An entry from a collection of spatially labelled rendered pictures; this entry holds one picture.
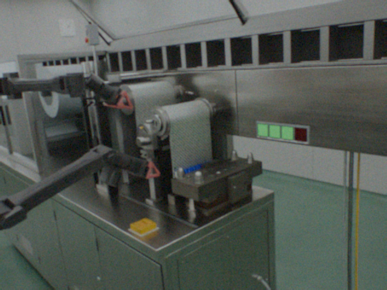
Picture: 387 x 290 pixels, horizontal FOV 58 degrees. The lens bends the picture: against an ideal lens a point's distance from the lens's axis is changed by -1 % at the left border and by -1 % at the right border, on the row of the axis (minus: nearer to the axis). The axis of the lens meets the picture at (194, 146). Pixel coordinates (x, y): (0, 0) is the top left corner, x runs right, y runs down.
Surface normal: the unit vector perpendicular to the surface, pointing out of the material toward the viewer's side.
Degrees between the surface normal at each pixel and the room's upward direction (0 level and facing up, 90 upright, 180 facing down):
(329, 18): 90
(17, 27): 90
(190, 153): 90
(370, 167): 90
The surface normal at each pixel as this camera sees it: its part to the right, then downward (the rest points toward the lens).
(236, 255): 0.68, 0.13
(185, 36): -0.73, 0.22
